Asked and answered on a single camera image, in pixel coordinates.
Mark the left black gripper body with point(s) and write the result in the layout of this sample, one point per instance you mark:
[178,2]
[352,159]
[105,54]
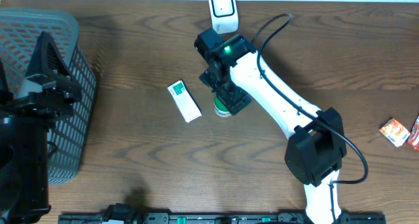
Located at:
[52,91]

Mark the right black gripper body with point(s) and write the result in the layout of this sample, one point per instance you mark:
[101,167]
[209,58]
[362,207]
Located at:
[226,90]

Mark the white green Panadol box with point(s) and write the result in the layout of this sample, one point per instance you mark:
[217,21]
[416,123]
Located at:
[184,101]

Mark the small orange box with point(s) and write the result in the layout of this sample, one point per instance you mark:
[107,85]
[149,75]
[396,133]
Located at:
[395,132]

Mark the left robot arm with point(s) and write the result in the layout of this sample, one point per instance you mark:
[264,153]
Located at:
[25,123]

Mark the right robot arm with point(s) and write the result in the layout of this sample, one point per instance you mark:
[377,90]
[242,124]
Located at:
[314,153]

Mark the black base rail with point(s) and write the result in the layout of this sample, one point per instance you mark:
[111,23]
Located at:
[125,214]

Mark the green lid jar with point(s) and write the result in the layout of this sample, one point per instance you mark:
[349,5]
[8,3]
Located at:
[221,109]

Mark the grey plastic basket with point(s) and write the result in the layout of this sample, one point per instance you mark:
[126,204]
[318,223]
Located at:
[20,29]

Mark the long orange sachet pack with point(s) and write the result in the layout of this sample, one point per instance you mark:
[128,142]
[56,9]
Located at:
[413,139]

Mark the white barcode scanner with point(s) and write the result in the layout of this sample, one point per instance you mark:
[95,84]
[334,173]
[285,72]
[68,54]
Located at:
[224,16]

